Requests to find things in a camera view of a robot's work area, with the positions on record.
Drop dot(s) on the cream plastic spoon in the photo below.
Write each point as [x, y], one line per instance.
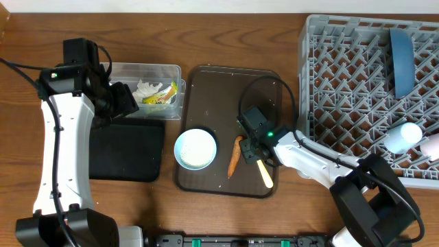
[268, 182]

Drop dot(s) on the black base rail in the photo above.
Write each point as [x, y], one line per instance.
[175, 240]

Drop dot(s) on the yellow snack wrapper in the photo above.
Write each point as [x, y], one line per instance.
[163, 97]

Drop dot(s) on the black plastic bin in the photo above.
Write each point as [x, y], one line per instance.
[128, 149]

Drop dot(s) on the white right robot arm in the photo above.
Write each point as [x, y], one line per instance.
[374, 204]

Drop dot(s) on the orange carrot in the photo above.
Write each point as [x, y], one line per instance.
[236, 153]

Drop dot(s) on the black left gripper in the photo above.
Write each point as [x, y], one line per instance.
[127, 102]

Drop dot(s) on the pink white cup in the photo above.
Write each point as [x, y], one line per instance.
[430, 148]

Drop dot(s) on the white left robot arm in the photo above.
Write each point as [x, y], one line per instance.
[76, 96]

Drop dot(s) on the dark blue plate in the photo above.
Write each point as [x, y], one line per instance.
[403, 62]

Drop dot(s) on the clear plastic bin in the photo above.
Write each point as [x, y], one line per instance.
[131, 73]

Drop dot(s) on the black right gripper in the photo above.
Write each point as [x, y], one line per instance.
[250, 156]

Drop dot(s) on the light blue cup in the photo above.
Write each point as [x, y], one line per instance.
[402, 138]

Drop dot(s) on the light blue bowl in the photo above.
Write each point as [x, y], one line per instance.
[195, 149]

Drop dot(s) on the white tissue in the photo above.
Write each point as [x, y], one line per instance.
[144, 90]

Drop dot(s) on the grey dishwasher rack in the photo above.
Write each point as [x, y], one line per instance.
[347, 98]

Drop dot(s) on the dark brown serving tray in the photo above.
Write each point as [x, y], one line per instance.
[215, 93]

